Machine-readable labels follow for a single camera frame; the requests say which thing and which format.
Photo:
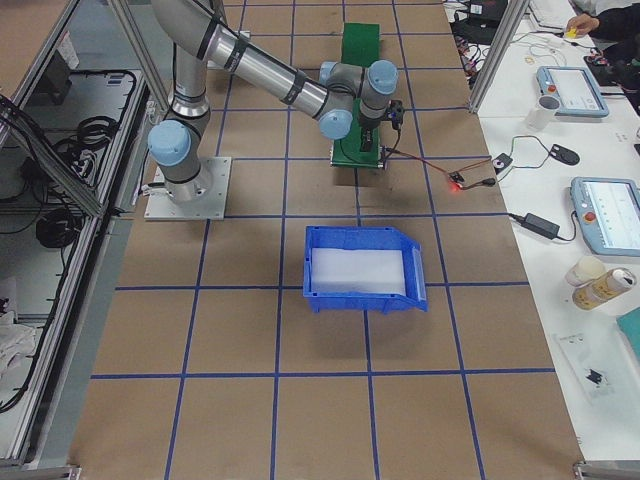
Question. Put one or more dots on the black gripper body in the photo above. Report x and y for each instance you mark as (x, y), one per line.
(367, 127)

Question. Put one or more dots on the green conveyor belt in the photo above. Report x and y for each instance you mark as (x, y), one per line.
(361, 47)

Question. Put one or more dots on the small red-lit sensor board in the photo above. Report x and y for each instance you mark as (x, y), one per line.
(456, 181)

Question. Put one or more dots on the blue plastic bin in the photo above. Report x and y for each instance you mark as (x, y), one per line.
(363, 268)

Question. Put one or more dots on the white paper cup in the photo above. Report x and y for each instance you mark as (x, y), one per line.
(542, 113)

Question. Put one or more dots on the black power adapter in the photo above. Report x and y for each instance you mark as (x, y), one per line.
(537, 225)

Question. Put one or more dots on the upper teach pendant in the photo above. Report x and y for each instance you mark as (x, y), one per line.
(576, 90)

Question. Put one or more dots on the teach pendant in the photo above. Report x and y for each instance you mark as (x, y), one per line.
(608, 214)
(576, 90)

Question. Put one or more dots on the lower teach pendant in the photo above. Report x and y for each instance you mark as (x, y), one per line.
(608, 214)

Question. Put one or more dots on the yellow snack bottle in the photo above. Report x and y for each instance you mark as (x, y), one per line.
(601, 290)

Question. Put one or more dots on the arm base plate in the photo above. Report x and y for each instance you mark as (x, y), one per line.
(202, 198)

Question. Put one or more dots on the aluminium frame post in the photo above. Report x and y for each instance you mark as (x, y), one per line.
(506, 30)

